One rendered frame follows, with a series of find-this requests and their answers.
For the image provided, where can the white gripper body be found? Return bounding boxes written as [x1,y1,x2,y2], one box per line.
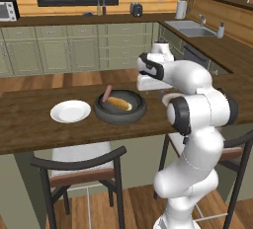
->
[136,74,173,92]

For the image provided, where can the golden hot dog bun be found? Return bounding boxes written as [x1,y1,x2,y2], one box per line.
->
[107,96,133,112]

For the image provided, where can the dark grey bowl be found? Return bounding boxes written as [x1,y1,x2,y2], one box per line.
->
[93,89,148,125]

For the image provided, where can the brown sausage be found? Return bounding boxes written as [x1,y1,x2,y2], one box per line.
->
[101,85,114,105]

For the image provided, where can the white round plate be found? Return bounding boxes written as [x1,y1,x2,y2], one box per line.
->
[49,100,92,124]

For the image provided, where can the green cupboard run under sink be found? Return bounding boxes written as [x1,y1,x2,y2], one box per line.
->
[157,25,233,76]

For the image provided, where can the dark dishwasher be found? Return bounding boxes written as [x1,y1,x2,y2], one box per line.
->
[182,42,212,70]

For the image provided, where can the grey sink basin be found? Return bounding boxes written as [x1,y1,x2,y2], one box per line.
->
[164,20,219,38]

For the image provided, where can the black toaster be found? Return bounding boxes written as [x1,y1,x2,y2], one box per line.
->
[129,2,144,18]

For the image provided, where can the white paper towel roll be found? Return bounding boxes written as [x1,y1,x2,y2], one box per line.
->
[175,0,189,21]

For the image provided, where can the green base cupboard run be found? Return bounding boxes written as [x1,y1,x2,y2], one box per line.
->
[0,22,160,78]

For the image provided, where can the silver tap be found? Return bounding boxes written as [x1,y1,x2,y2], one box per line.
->
[198,13,208,27]

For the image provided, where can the white soap dispenser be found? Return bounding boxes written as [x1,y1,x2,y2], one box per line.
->
[215,22,226,39]

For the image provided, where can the pale oil bottle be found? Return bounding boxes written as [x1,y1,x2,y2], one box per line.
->
[96,0,103,17]

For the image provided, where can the hanging kitchen tools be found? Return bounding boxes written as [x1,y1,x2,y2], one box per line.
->
[186,0,196,14]

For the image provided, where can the black chair with white cushion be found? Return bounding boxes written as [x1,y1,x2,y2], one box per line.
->
[152,129,253,229]
[29,141,128,229]

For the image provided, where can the white microwave oven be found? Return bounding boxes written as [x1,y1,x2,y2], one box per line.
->
[0,0,21,23]

